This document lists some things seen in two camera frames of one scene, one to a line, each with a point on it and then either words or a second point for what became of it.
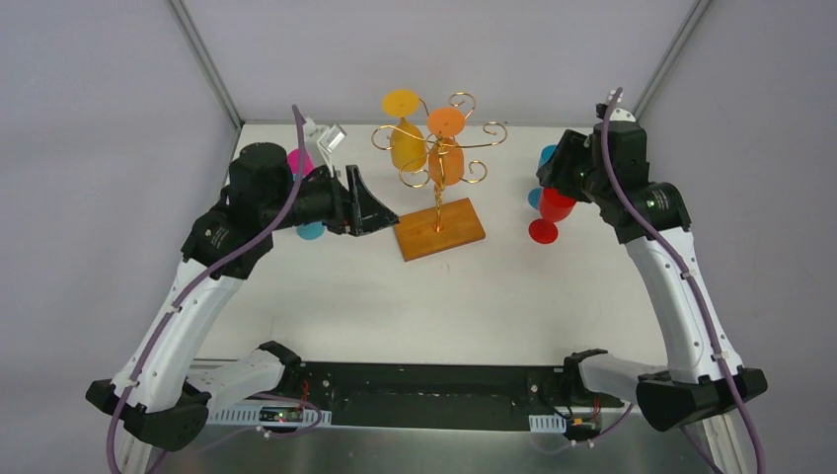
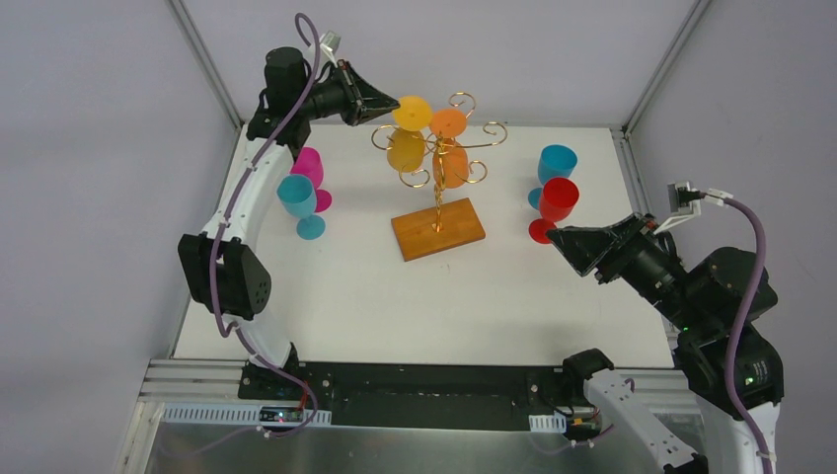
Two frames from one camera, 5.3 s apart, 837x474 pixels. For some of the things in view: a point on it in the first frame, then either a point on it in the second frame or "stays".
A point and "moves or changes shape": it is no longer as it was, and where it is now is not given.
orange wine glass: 445,159 stays
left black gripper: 351,200 to 349,94
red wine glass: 554,207 stays
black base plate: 440,395 stays
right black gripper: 558,173 to 614,255
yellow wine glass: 408,145 moves or changes shape
